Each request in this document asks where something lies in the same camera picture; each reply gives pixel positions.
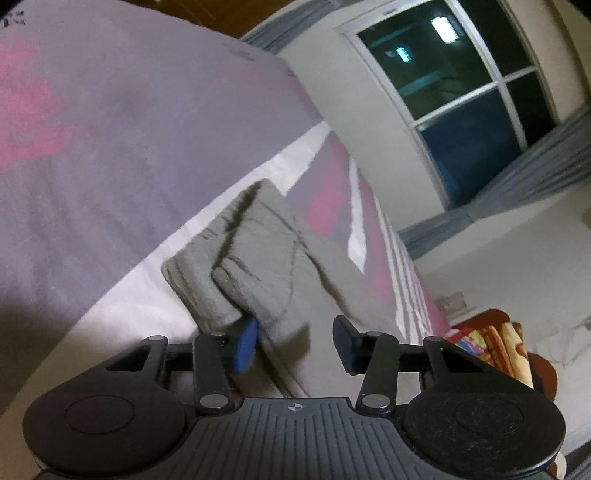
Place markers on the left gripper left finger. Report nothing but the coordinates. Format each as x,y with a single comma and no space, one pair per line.
212,359

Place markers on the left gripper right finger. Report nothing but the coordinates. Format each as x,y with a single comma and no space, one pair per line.
380,358

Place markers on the grey sweat pants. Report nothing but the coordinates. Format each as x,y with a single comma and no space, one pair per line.
257,258

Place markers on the colourful red folded blanket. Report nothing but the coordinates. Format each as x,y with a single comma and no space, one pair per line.
493,338

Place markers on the striped purple pink bedsheet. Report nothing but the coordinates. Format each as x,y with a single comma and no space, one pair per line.
124,130

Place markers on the grey curtain right side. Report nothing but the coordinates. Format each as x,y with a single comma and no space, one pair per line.
560,160

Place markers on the grey curtain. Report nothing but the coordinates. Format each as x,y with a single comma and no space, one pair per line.
301,20
560,160

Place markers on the grey curtain left side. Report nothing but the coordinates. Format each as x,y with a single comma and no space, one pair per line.
301,20

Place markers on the wall power socket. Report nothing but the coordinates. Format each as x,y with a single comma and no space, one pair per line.
452,304

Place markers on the window with white frame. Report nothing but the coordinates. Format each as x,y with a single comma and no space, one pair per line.
465,82

